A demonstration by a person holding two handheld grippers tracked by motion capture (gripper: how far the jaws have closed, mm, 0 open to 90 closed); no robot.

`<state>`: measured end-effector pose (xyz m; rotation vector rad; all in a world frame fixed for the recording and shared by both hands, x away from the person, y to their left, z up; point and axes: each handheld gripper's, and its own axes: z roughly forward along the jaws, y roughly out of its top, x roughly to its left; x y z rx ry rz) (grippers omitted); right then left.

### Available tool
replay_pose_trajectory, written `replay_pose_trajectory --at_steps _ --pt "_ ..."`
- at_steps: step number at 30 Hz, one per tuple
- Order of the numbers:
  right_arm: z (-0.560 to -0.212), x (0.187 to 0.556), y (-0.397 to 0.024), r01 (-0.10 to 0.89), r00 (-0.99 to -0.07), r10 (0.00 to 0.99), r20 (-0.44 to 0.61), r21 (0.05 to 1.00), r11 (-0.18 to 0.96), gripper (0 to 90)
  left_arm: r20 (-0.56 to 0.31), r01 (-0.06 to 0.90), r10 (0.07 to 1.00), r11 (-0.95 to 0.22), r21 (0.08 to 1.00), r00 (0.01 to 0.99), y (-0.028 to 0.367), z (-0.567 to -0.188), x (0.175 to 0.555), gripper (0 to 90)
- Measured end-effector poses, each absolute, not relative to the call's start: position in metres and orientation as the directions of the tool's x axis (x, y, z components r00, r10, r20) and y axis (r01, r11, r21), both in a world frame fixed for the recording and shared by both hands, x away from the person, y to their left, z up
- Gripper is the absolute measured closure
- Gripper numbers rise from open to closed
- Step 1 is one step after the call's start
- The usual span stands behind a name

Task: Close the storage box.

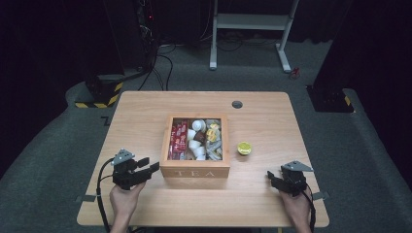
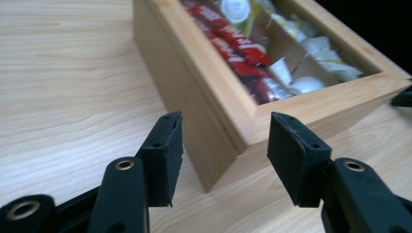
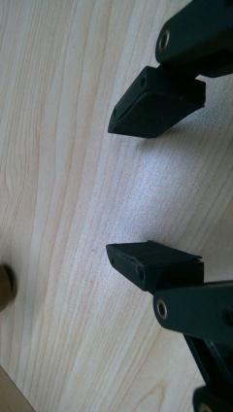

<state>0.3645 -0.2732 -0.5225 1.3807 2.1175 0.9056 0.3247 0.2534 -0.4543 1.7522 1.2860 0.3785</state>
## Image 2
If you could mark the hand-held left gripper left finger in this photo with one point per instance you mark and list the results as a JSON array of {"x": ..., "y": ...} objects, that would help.
[{"x": 162, "y": 161}]

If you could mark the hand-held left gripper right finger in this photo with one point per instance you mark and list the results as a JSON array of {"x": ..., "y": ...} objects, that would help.
[{"x": 296, "y": 161}]

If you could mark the wooden tea box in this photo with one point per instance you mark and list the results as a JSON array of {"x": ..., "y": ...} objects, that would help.
[{"x": 210, "y": 97}]

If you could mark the small white creamer cup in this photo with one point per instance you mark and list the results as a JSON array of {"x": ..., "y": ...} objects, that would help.
[
  {"x": 281, "y": 71},
  {"x": 306, "y": 85}
]

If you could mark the pile of white sachets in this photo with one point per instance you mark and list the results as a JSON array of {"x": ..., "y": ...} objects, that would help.
[{"x": 330, "y": 58}]

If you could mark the pile of red stick sachets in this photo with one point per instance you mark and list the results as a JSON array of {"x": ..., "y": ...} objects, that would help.
[{"x": 239, "y": 51}]

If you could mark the yellow tea bags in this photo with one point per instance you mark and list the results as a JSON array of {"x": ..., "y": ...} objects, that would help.
[{"x": 291, "y": 27}]

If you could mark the yellow lidded cup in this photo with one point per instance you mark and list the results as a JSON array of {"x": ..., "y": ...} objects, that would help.
[{"x": 250, "y": 23}]

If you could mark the white round lidded cup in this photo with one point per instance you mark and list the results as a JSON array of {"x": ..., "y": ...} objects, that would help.
[{"x": 235, "y": 9}]

